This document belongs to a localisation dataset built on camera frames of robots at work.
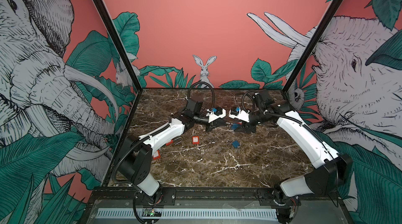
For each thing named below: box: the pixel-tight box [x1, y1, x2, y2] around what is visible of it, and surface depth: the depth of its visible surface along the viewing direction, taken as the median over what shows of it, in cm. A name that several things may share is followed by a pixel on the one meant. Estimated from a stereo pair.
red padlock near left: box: [152, 149, 161, 161], surface depth 87 cm
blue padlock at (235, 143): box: [231, 140, 241, 148], surface depth 95 cm
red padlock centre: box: [192, 136, 200, 145], surface depth 94 cm
